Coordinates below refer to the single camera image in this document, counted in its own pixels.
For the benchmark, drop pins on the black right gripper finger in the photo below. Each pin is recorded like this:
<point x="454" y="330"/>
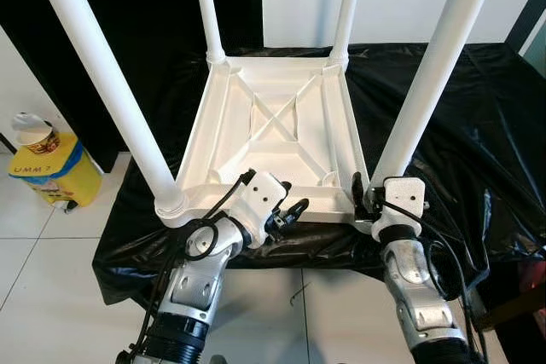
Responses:
<point x="358" y="192"/>

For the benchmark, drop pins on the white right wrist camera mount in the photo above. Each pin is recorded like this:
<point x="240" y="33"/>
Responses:
<point x="403" y="198"/>

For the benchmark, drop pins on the dark grey door frame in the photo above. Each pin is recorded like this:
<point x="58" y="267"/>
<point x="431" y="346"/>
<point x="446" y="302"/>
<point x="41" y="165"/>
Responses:
<point x="527" y="10"/>

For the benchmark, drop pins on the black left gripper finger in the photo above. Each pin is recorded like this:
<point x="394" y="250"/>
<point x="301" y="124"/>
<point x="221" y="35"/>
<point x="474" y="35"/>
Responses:
<point x="285" y="188"/>
<point x="295" y="212"/>

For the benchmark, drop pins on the pink patterned bag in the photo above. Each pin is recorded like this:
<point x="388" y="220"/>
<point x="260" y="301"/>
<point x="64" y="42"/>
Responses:
<point x="536" y="283"/>

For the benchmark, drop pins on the yellow cardboard box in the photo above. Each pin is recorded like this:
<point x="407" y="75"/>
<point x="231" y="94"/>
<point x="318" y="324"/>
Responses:
<point x="60" y="178"/>

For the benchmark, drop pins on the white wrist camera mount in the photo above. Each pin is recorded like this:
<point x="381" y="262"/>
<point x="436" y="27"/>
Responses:
<point x="256" y="198"/>
<point x="403" y="198"/>

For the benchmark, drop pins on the white plastic table leg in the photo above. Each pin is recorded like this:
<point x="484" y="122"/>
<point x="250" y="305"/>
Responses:
<point x="207" y="6"/>
<point x="435" y="57"/>
<point x="102" y="83"/>
<point x="347" y="6"/>

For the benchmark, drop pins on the black shiny table cloth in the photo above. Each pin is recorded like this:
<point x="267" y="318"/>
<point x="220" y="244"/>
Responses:
<point x="469" y="142"/>

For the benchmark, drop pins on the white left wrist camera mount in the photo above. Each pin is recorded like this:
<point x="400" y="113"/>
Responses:
<point x="256" y="198"/>

